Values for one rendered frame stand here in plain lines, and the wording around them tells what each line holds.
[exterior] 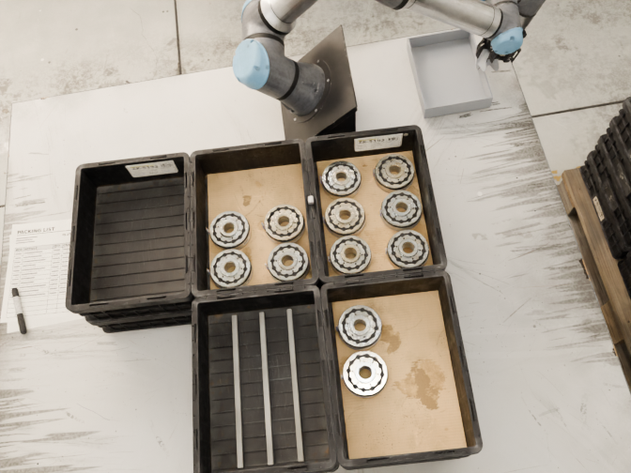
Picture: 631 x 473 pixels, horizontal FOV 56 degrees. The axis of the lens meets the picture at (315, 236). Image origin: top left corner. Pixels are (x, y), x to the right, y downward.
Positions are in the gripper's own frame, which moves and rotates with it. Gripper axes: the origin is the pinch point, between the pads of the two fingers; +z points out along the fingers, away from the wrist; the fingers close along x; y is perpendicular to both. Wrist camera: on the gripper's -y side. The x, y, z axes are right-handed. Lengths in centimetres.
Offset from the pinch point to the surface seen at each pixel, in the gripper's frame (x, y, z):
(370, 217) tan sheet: -46, 45, 5
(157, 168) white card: -98, 21, 13
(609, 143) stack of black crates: 54, 19, 20
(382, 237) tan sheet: -45, 52, 4
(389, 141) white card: -39.0, 27.9, -3.6
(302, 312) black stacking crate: -68, 66, 11
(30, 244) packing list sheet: -135, 24, 44
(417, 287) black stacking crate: -42, 68, 0
